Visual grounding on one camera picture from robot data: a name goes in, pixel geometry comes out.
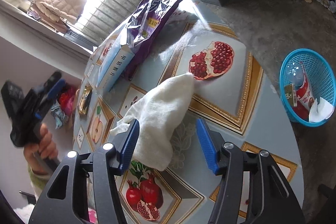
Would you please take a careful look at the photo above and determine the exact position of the white cloth towel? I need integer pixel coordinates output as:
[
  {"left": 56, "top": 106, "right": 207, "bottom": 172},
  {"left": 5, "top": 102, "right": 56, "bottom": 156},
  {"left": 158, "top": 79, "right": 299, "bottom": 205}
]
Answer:
[{"left": 110, "top": 73, "right": 195, "bottom": 171}]

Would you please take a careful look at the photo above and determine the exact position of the gold carton box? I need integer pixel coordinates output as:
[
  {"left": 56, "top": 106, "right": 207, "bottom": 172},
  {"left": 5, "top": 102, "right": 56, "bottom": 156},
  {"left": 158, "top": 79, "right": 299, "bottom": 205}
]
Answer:
[{"left": 284, "top": 83, "right": 297, "bottom": 108}]

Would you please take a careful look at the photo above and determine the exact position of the red white snack bag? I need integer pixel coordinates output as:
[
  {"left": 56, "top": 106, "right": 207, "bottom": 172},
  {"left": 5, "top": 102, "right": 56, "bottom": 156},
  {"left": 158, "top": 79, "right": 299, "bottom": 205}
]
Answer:
[{"left": 294, "top": 64, "right": 315, "bottom": 121}]

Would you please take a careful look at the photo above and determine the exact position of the clear plastic cup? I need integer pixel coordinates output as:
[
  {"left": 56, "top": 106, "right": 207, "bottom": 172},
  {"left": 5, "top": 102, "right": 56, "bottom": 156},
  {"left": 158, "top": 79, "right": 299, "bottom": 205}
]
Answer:
[{"left": 285, "top": 62, "right": 305, "bottom": 89}]

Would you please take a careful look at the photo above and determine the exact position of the white tissue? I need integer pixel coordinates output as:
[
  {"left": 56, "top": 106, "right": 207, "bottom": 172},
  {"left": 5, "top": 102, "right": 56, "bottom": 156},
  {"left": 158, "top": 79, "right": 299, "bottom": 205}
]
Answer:
[{"left": 309, "top": 97, "right": 335, "bottom": 123}]

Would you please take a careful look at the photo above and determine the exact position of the person's left hand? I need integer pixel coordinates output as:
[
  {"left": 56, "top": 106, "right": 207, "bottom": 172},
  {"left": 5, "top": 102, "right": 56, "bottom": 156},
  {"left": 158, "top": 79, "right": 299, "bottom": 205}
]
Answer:
[{"left": 23, "top": 123, "right": 59, "bottom": 174}]

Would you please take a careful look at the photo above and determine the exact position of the fruit pattern tablecloth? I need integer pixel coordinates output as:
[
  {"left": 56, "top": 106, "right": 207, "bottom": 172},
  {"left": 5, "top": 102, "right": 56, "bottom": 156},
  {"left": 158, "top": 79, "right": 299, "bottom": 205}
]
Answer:
[{"left": 73, "top": 0, "right": 304, "bottom": 223}]

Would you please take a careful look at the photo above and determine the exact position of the gold Enaak snack bag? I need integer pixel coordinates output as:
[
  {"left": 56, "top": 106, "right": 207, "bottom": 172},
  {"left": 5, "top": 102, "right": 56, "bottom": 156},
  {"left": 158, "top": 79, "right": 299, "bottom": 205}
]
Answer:
[{"left": 77, "top": 85, "right": 92, "bottom": 116}]

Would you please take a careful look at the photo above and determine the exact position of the white blue tissue pack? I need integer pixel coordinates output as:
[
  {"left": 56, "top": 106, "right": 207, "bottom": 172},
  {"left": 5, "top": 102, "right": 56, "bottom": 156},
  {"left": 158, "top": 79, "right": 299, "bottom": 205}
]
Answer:
[{"left": 96, "top": 27, "right": 134, "bottom": 93}]

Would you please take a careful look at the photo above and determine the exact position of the beige quilted jacket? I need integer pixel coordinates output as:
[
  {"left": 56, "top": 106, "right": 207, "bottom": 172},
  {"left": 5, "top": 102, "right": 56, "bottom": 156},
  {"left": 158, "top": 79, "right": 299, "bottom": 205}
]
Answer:
[{"left": 33, "top": 0, "right": 87, "bottom": 34}]

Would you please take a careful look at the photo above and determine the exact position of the purple yellow snack bag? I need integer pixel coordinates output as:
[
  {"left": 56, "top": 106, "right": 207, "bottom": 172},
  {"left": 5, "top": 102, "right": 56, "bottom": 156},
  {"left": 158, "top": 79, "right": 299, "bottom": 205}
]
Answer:
[{"left": 124, "top": 0, "right": 183, "bottom": 79}]

